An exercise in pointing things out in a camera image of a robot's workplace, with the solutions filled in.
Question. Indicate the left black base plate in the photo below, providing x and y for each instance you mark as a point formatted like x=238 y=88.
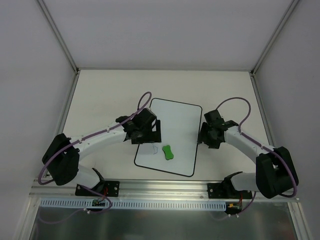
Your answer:
x=106 y=188

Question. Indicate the right aluminium frame post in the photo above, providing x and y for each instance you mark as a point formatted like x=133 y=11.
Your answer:
x=275 y=34

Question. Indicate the green whiteboard eraser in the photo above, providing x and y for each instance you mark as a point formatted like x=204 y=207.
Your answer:
x=168 y=154

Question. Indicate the left aluminium frame post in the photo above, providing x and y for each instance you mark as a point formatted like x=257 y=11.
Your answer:
x=57 y=34

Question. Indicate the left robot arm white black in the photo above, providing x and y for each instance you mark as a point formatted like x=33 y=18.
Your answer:
x=63 y=156

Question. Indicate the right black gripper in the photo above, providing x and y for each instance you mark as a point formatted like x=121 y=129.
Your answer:
x=208 y=137

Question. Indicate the white whiteboard black frame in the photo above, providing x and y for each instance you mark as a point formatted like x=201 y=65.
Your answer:
x=180 y=125

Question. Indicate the aluminium front rail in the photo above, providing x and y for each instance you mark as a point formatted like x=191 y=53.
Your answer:
x=135 y=189

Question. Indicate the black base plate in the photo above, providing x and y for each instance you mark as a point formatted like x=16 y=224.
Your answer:
x=215 y=190
x=106 y=188

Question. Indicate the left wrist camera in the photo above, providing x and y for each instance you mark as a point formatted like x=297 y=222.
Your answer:
x=122 y=119

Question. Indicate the aluminium frame post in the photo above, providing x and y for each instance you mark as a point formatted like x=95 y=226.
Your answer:
x=275 y=34
x=57 y=34

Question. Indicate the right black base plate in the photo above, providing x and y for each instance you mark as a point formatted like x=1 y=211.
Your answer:
x=215 y=190

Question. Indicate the white slotted cable duct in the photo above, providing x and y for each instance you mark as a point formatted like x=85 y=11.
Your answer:
x=134 y=204

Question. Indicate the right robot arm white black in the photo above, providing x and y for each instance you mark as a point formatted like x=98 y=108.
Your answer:
x=274 y=174

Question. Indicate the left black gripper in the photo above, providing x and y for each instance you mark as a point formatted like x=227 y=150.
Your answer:
x=149 y=136

